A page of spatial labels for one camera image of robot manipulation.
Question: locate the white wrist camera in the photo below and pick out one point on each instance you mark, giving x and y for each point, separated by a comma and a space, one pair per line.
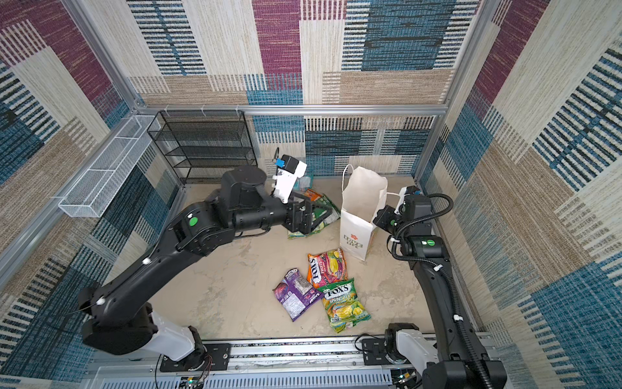
407, 190
288, 171

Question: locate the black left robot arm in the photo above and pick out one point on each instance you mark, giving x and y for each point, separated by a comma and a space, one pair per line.
123, 321

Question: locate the black wire shelf rack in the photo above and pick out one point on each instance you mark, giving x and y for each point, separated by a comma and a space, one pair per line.
201, 145

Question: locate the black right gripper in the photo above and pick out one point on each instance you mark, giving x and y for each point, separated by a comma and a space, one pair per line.
383, 219

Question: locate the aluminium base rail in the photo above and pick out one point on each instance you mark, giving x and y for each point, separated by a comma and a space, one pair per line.
313, 362

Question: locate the orange snack bag back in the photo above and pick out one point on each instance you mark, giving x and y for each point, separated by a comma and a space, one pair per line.
313, 195

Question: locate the purple snack bag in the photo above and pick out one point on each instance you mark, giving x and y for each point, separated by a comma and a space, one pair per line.
296, 294

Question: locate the pink Fox's candy bag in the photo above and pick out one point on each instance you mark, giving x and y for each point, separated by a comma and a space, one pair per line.
327, 268

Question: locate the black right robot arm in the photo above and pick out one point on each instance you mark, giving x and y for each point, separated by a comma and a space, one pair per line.
457, 359

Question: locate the white illustrated paper bag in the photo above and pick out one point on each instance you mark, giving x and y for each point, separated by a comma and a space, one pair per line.
364, 193

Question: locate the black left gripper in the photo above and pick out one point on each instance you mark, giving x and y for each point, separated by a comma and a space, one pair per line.
307, 225

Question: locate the green snack bag back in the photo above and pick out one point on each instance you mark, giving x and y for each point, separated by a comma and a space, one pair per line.
330, 213

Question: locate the green Fox's candy bag front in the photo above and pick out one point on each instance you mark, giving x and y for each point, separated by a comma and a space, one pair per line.
342, 305

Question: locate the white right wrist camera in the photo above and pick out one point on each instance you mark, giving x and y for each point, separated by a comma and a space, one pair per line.
407, 190

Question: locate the teal tissue pack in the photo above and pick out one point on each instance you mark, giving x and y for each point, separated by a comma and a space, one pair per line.
305, 183

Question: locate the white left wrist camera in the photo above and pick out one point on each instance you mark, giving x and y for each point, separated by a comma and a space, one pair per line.
288, 171

